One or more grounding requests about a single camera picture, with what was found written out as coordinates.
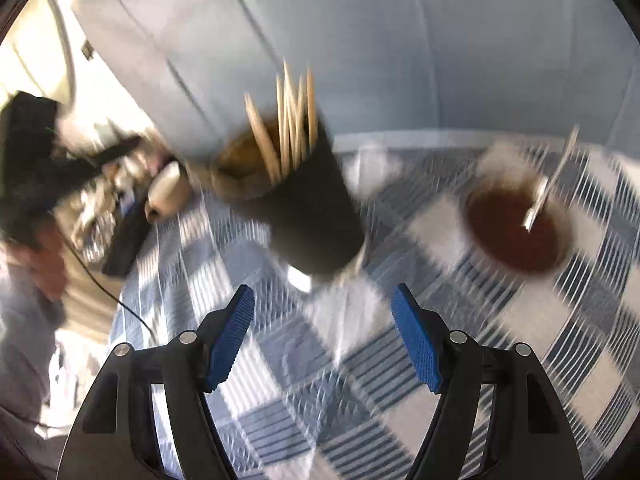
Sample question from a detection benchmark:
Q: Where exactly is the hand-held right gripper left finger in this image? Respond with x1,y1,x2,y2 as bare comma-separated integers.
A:
56,283,257,480

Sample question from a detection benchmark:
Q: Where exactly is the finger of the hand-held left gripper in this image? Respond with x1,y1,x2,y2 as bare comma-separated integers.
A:
87,136,143,167

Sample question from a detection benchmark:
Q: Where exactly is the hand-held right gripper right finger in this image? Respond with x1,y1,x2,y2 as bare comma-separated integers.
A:
391,283,586,480

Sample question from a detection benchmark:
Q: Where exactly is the black cylindrical utensil holder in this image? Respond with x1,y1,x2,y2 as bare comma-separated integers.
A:
209,115,366,278

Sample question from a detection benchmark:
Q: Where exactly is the group of wooden chopsticks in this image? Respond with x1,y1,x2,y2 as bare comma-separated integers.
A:
243,60,321,183

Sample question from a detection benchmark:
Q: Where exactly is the person's left forearm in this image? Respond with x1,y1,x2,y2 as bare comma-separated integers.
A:
0,270,68,431

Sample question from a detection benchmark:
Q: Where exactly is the person's left hand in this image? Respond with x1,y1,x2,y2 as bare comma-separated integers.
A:
10,230,68,301

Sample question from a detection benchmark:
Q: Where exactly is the beige ceramic mug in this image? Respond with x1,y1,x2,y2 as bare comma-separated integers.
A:
144,160,193,225

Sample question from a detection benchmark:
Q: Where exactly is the crumpled foil wrapper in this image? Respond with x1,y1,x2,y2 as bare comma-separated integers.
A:
72,180,123,256

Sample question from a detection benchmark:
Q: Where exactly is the blue white patterned tablecloth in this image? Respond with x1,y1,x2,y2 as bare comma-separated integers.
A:
107,132,640,480

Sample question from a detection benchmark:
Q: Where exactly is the small bowl of brown sauce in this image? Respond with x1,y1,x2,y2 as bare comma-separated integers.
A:
462,175,573,276

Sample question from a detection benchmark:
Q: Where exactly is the metal spoon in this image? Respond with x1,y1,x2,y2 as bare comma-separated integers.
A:
522,124,581,233

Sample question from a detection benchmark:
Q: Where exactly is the oval wall mirror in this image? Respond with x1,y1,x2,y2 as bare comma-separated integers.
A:
0,0,76,106

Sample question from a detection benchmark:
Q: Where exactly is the black cable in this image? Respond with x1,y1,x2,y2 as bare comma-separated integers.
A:
62,240,158,338

